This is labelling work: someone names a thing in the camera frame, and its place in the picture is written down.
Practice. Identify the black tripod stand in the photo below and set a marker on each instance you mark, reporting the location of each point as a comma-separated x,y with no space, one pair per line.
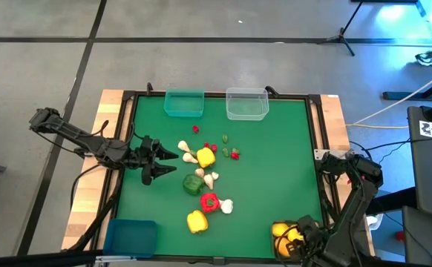
341,36

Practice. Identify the black table clamp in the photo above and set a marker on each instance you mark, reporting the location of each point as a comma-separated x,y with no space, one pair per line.
271,90
148,89

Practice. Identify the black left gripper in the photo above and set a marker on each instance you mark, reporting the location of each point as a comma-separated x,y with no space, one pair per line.
145,159

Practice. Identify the silver mounting plate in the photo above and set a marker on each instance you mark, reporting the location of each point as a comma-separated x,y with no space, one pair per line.
321,154

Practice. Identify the grey storage box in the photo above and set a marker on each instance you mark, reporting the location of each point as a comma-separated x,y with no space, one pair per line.
427,237

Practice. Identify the yellow lemon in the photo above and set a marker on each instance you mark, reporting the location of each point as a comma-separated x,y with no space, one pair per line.
279,229
294,234

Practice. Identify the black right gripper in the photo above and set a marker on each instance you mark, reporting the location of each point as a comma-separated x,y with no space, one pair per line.
309,233

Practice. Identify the black desk leg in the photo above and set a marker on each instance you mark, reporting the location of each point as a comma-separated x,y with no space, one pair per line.
390,95

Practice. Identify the teal translucent plastic basket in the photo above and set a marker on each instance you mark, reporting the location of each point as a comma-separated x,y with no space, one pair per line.
184,105

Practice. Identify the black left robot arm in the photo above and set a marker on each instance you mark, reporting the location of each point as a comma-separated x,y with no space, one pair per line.
71,133

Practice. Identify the person's shoe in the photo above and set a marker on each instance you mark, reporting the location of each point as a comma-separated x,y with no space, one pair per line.
429,58

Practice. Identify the small red object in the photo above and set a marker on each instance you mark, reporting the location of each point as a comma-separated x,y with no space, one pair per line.
399,236

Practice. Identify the orange mango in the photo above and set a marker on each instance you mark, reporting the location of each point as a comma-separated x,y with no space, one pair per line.
283,246

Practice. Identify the white garlic bulb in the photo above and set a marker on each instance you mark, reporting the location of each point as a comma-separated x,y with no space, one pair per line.
226,206

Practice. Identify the yellow bell pepper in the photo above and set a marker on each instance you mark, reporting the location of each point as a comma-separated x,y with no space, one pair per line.
205,157
197,221

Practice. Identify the green table mat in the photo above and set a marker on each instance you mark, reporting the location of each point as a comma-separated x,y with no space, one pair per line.
275,141

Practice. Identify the clear plastic basket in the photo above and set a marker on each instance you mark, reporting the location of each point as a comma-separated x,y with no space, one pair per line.
247,107

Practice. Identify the black rig beam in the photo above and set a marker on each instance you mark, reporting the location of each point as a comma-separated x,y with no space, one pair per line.
34,259

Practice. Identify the small garlic bulb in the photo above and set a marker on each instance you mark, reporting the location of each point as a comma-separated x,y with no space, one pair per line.
215,175

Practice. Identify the blue plastic basket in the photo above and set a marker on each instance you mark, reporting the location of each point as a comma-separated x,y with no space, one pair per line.
130,239

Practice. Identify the red bell pepper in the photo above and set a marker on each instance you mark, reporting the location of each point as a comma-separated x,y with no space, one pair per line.
209,202

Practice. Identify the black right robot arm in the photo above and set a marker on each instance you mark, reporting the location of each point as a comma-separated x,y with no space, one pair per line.
357,207

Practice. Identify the dark grey cabinet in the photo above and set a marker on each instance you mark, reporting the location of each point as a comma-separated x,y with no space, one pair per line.
431,167

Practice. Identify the green bell pepper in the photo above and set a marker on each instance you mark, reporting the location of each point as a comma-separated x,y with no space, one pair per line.
193,184

